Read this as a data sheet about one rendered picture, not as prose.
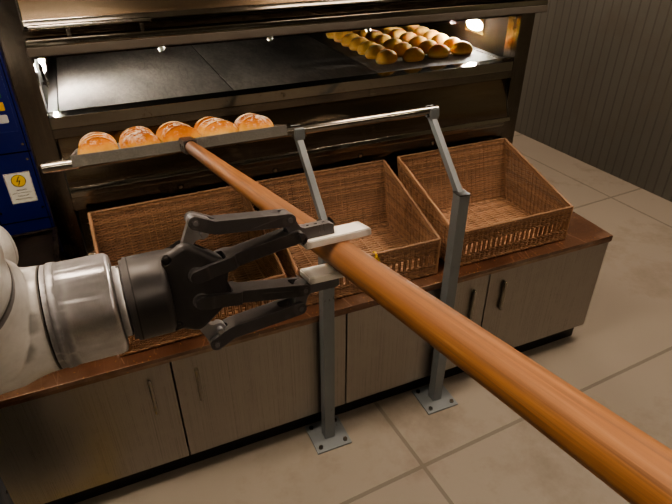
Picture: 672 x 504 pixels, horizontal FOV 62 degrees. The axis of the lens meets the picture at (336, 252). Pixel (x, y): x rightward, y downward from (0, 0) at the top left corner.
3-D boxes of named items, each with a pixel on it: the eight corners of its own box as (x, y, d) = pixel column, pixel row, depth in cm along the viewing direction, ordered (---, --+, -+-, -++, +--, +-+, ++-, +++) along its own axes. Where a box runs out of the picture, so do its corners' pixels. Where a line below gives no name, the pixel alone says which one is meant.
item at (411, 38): (323, 37, 276) (323, 25, 273) (408, 29, 292) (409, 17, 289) (380, 66, 229) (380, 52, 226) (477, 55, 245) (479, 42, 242)
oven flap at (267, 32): (28, 58, 154) (33, 56, 171) (547, 11, 214) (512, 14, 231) (25, 48, 153) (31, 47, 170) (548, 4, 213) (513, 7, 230)
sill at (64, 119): (51, 124, 183) (48, 112, 181) (503, 67, 244) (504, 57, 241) (51, 130, 179) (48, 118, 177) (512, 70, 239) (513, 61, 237)
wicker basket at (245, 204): (102, 276, 208) (84, 210, 193) (249, 243, 228) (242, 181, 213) (117, 360, 171) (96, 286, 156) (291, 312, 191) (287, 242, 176)
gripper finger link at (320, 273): (309, 278, 54) (310, 285, 54) (374, 263, 57) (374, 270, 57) (299, 268, 57) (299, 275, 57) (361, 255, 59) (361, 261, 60)
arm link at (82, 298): (67, 341, 53) (133, 325, 55) (64, 389, 45) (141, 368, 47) (42, 251, 50) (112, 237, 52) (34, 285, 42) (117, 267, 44)
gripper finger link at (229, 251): (187, 274, 53) (182, 261, 52) (295, 232, 56) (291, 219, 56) (194, 288, 50) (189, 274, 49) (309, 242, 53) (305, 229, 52)
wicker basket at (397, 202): (258, 241, 229) (252, 179, 214) (382, 216, 247) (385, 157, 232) (296, 310, 191) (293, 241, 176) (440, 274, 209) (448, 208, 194)
